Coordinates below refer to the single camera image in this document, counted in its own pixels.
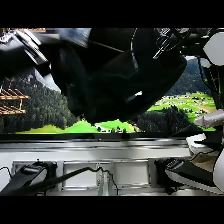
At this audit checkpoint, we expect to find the black garment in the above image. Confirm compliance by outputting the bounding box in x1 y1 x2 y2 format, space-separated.
49 28 188 125

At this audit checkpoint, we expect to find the grey garment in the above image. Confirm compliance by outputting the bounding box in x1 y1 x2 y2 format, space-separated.
194 109 224 130

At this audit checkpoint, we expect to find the silver frame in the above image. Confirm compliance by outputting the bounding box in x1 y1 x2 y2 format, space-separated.
0 137 224 196

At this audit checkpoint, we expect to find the black cable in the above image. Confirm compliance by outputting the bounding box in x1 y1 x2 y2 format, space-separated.
0 165 118 196

